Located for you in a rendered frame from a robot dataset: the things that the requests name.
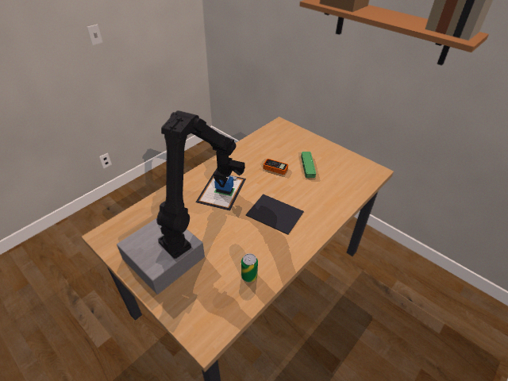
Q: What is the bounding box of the orange pocket multimeter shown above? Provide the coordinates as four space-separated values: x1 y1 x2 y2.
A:
264 159 288 175

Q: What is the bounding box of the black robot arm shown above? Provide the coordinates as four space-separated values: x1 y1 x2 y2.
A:
157 111 245 259

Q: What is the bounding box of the green drink can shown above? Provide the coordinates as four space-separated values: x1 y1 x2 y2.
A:
241 253 258 283

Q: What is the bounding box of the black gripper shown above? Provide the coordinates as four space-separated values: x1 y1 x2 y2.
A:
214 162 232 187

